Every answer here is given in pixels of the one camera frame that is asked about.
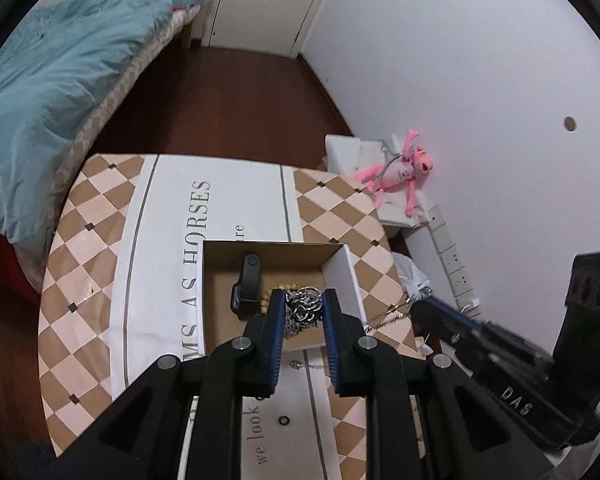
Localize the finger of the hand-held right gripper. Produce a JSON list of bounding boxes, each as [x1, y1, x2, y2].
[[410, 298, 485, 348]]

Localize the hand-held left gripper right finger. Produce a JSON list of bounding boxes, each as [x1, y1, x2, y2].
[[320, 288, 556, 480]]

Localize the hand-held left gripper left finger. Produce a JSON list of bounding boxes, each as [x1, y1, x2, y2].
[[45, 288, 287, 480]]

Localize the silver chain necklace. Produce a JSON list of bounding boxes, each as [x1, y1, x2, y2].
[[283, 286, 327, 339]]

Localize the cardboard box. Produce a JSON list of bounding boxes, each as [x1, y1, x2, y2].
[[202, 240, 427, 361]]

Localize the white plastic bag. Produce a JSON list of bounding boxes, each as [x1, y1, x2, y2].
[[393, 252, 433, 306]]

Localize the black smartwatch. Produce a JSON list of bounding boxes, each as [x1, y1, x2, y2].
[[229, 253, 261, 319]]

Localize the white power strip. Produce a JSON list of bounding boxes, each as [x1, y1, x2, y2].
[[426, 204, 482, 315]]

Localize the checkered printed tablecloth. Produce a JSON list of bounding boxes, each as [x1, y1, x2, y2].
[[38, 153, 433, 480]]

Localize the pink plush toy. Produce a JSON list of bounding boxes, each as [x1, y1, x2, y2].
[[356, 129, 434, 217]]

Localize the white paper bag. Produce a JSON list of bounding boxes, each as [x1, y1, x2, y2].
[[325, 133, 432, 230]]

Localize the light blue blanket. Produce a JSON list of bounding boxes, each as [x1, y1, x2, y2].
[[0, 0, 182, 247]]

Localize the white wardrobe doors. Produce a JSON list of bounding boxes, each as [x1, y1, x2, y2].
[[201, 0, 343, 58]]

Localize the wooden bead bracelet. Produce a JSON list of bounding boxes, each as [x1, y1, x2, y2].
[[256, 287, 277, 317]]

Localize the thin gold chain bracelet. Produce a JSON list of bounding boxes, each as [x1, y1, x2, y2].
[[366, 303, 415, 334]]

